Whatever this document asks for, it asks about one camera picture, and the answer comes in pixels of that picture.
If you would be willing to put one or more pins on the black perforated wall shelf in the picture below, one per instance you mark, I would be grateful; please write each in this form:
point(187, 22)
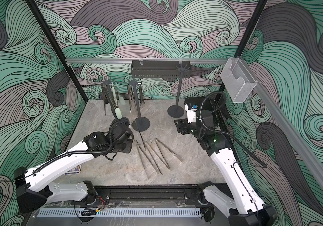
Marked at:
point(165, 69)

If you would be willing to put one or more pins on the white slotted cable duct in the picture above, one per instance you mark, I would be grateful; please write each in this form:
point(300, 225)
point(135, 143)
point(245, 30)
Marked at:
point(123, 212)

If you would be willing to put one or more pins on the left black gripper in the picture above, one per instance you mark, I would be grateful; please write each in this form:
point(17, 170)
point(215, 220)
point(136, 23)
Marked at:
point(128, 149)

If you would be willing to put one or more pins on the green metal tongs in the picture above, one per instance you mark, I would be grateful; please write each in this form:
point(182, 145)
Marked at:
point(118, 99)

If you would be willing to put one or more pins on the small card box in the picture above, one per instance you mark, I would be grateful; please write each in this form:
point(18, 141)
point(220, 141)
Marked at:
point(75, 170)

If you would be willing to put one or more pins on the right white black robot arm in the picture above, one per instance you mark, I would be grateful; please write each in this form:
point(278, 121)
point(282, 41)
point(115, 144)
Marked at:
point(244, 207)

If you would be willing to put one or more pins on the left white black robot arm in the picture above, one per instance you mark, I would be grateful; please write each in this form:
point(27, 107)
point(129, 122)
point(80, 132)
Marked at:
point(35, 186)

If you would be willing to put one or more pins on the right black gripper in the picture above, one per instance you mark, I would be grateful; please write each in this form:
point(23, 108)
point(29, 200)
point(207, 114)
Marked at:
point(183, 126)

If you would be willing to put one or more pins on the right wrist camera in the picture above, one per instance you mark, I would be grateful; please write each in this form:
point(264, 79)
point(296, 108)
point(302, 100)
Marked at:
point(192, 111)

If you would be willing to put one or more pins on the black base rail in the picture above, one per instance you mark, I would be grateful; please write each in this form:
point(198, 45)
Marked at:
point(147, 193)

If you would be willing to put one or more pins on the black tray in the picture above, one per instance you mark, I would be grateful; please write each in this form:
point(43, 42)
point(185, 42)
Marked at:
point(208, 105)

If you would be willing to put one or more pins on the clear plastic wall bin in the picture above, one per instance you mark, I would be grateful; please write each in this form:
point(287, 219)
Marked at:
point(238, 79)

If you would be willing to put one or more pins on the black metal tongs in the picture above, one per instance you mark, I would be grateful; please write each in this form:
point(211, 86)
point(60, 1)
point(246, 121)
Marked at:
point(107, 92)

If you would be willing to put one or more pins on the dark utensil rack stand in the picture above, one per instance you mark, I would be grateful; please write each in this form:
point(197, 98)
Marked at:
point(105, 101)
point(140, 123)
point(176, 111)

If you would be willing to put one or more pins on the clear metal tongs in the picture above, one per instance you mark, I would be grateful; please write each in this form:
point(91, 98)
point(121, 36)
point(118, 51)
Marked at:
point(141, 95)

